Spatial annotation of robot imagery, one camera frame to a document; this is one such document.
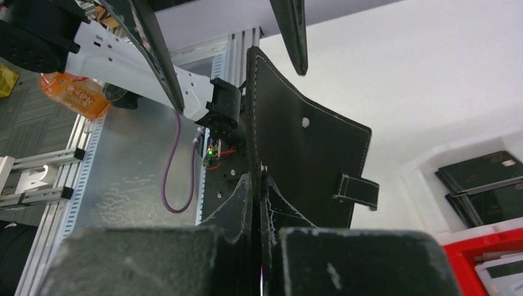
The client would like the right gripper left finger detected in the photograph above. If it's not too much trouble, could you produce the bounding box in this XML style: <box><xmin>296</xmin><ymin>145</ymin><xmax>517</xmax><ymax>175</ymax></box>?
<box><xmin>203</xmin><ymin>173</ymin><xmax>252</xmax><ymax>295</ymax></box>

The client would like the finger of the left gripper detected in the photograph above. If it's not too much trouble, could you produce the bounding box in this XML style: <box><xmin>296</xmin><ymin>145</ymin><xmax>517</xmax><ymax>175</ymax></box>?
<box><xmin>270</xmin><ymin>0</ymin><xmax>308</xmax><ymax>76</ymax></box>
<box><xmin>101</xmin><ymin>0</ymin><xmax>185</xmax><ymax>115</ymax></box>

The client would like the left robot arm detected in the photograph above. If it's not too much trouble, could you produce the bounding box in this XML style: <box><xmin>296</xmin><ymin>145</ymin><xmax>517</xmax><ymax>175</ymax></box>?
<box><xmin>1</xmin><ymin>1</ymin><xmax>241</xmax><ymax>136</ymax></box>

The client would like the orange label plastic bottle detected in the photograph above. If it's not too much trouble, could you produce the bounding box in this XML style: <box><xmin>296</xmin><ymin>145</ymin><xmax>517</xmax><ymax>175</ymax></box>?
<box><xmin>38</xmin><ymin>72</ymin><xmax>110</xmax><ymax>120</ymax></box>

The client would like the clear plastic bin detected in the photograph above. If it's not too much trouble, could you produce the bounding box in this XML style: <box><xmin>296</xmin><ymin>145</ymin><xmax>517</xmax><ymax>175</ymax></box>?
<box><xmin>399</xmin><ymin>126</ymin><xmax>522</xmax><ymax>245</ymax></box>

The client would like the black card stack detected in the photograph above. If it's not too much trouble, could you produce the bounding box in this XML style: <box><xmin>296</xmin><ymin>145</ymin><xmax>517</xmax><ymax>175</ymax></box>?
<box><xmin>435</xmin><ymin>150</ymin><xmax>522</xmax><ymax>228</ymax></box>

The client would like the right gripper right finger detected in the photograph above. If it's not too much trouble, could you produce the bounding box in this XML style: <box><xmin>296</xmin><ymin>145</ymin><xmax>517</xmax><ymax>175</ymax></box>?
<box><xmin>260</xmin><ymin>174</ymin><xmax>316</xmax><ymax>295</ymax></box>

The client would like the red plastic bin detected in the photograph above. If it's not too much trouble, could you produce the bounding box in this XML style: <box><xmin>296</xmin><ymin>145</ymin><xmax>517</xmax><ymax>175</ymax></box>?
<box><xmin>441</xmin><ymin>228</ymin><xmax>523</xmax><ymax>296</ymax></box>

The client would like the white card stack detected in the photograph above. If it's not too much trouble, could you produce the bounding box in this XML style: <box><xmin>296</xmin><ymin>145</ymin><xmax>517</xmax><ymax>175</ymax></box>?
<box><xmin>475</xmin><ymin>252</ymin><xmax>522</xmax><ymax>296</ymax></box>

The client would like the black leather card holder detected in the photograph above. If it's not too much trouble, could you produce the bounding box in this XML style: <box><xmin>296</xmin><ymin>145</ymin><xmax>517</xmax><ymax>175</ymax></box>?
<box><xmin>245</xmin><ymin>46</ymin><xmax>379</xmax><ymax>228</ymax></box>

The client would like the white slotted cable duct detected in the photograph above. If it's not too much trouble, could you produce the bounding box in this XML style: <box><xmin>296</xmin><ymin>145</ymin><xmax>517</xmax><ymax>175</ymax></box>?
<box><xmin>15</xmin><ymin>116</ymin><xmax>105</xmax><ymax>295</ymax></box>

